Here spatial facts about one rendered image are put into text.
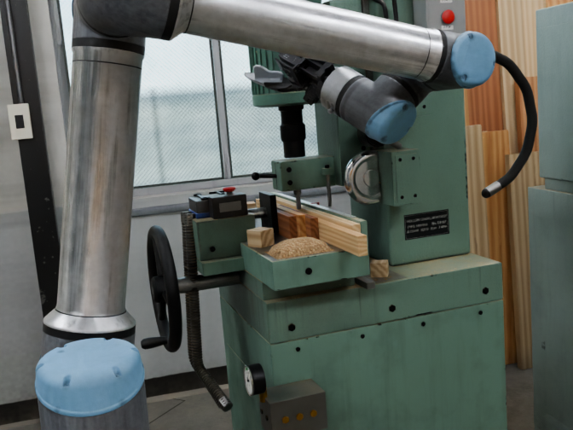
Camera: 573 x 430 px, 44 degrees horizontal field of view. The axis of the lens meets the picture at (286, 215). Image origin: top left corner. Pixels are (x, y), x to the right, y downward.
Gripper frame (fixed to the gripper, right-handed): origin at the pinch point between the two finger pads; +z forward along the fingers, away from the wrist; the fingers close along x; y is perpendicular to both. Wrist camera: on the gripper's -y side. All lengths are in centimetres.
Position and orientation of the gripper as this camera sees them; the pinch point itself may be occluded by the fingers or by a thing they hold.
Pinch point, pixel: (269, 50)
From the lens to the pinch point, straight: 154.4
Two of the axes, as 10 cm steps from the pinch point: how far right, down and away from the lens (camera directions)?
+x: -6.7, 7.3, -1.3
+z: -6.8, -5.3, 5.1
